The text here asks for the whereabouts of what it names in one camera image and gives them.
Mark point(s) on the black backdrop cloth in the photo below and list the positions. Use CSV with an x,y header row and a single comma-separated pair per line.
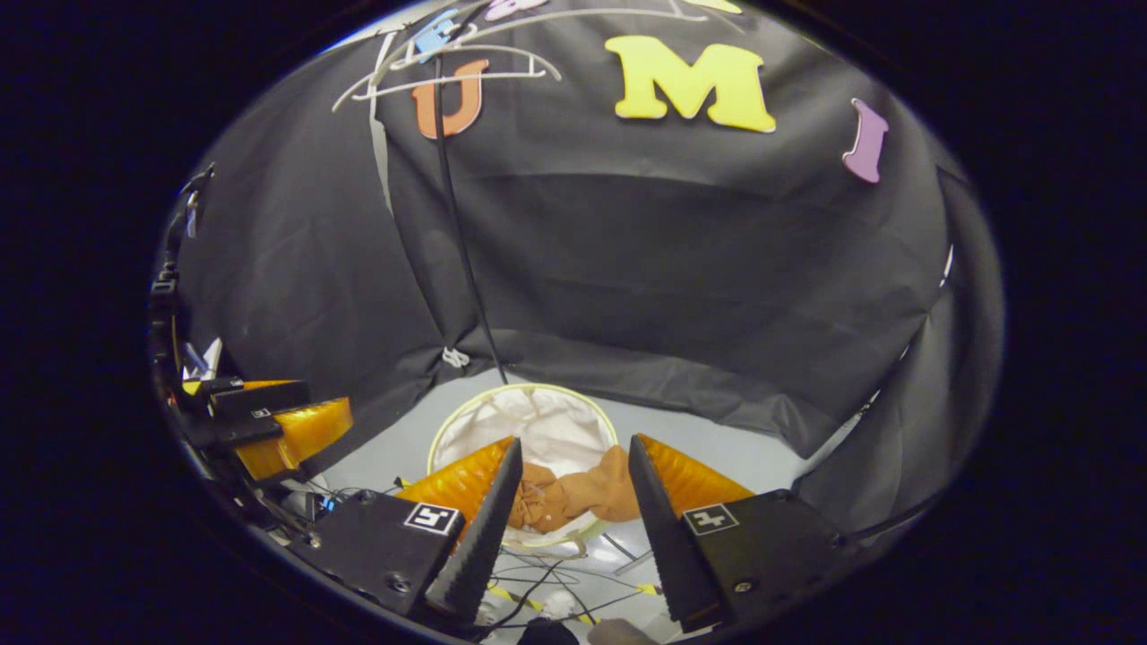
x,y
627,251
296,251
941,385

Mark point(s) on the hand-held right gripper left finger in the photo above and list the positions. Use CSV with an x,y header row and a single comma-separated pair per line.
x,y
488,528

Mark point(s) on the black clothes rack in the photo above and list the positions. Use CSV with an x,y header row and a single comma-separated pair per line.
x,y
461,233

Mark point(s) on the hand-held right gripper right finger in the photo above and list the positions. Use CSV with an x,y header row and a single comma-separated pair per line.
x,y
659,528

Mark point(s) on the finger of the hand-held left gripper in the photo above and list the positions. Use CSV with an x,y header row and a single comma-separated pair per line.
x,y
260,399
300,434

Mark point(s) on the brown shirt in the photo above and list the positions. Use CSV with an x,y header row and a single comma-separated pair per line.
x,y
591,493

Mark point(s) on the yellow tape strip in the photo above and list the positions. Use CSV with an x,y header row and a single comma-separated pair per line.
x,y
647,589
511,598

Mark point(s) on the white laundry hamper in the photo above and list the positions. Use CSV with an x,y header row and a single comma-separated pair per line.
x,y
547,425

